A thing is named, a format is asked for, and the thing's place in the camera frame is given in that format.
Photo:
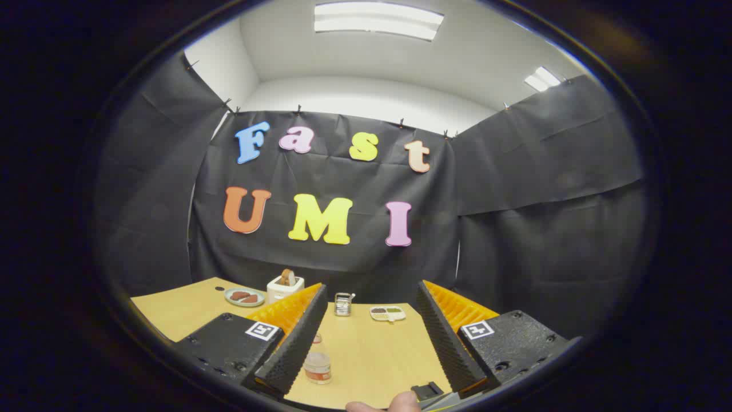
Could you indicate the white toaster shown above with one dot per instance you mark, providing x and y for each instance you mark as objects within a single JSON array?
[{"x": 277, "y": 292}]

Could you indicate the brown bread slice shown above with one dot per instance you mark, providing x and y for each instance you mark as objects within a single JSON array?
[{"x": 287, "y": 277}]

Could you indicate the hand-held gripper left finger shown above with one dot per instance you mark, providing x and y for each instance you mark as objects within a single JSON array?
[{"x": 297, "y": 349}]

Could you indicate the wooden table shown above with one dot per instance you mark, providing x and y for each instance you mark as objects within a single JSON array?
[{"x": 372, "y": 355}]

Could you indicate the brown meat piece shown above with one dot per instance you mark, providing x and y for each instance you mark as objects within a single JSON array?
[
  {"x": 240, "y": 295},
  {"x": 251, "y": 298}
]

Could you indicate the small metal rack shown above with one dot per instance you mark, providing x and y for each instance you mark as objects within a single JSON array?
[{"x": 343, "y": 306}]

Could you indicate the small ceiling light panel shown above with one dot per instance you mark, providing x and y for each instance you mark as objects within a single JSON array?
[{"x": 542, "y": 79}]

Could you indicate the green plate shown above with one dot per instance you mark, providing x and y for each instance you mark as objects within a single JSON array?
[{"x": 231, "y": 300}]

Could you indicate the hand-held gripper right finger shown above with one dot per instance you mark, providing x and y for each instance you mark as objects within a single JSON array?
[{"x": 449, "y": 349}]

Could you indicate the clear plastic juice bottle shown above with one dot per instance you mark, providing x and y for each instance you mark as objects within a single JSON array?
[{"x": 318, "y": 366}]

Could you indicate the large ceiling light panel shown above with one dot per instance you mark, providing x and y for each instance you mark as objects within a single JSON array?
[{"x": 377, "y": 20}]

